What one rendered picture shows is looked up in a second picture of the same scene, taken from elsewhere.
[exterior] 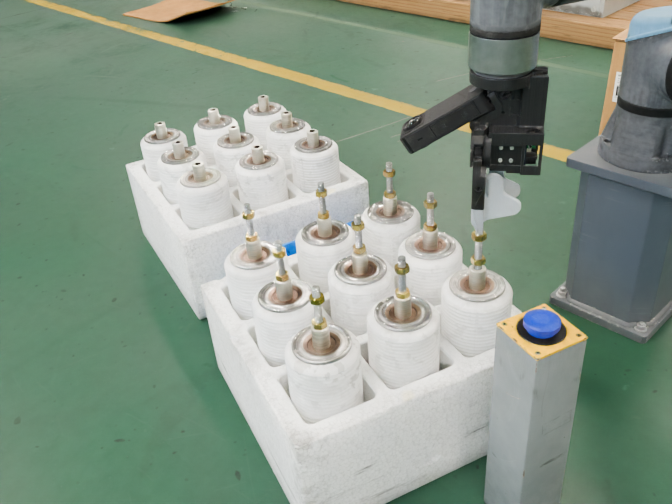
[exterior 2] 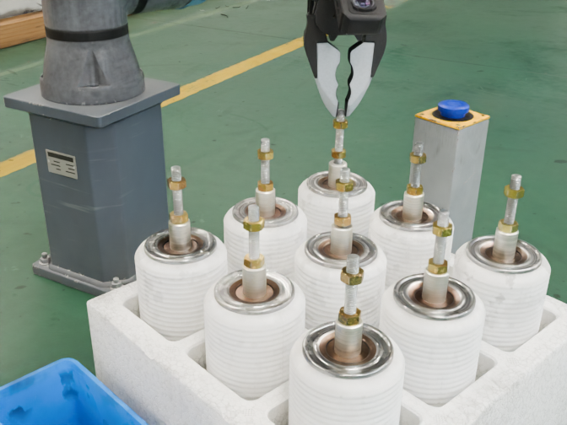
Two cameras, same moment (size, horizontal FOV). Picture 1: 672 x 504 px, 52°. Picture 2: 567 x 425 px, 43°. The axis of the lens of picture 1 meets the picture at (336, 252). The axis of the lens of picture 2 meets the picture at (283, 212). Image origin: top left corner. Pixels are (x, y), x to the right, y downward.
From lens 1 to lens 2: 124 cm
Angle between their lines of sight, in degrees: 90
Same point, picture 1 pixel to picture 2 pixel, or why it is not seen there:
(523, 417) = (476, 185)
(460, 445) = not seen: hidden behind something
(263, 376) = (518, 364)
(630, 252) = (159, 177)
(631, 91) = (105, 16)
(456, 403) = not seen: hidden behind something
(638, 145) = (132, 67)
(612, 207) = (137, 143)
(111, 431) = not seen: outside the picture
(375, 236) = (223, 270)
